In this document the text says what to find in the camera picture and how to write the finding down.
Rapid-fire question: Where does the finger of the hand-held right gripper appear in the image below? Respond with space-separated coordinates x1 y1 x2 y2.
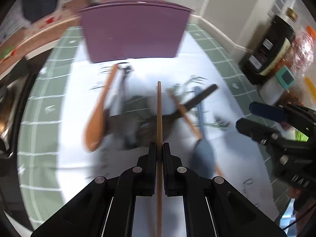
236 118 288 153
249 102 316 135

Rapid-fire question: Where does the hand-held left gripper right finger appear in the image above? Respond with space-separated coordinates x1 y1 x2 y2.
162 142 289 237

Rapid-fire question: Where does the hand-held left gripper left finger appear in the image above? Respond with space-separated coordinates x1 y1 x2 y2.
31 142 158 237

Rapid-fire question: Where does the thin wooden stick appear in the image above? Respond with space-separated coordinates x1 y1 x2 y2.
156 81 164 237

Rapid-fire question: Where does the purple utensil holder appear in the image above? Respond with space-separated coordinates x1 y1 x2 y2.
78 0 195 64

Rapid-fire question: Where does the white container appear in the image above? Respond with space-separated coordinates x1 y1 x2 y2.
258 79 289 105

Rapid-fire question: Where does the teal kitchen timer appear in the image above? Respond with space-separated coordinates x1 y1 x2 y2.
275 65 296 89

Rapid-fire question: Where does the blue silicone spatula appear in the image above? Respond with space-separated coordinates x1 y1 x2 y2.
191 86 217 179

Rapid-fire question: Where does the thin wooden spatula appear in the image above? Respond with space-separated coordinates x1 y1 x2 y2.
168 90 224 177

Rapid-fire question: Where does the black spatula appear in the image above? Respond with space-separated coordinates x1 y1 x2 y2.
106 84 220 151

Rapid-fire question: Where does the black and cream appliance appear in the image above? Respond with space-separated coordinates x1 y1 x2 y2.
239 8 297 86

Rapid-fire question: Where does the clear jar orange cap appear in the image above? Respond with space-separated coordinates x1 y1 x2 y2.
281 26 316 100

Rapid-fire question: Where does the wooden spoon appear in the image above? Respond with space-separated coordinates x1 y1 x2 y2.
84 64 119 152

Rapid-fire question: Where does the white printed mat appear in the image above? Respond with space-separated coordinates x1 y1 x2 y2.
57 30 290 237

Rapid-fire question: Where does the black and silver utensil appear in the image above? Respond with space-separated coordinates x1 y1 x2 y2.
105 63 134 121

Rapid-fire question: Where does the green grid cutting mat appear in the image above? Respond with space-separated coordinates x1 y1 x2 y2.
16 22 294 230

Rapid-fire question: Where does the black cable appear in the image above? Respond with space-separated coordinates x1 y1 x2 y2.
280 197 316 230

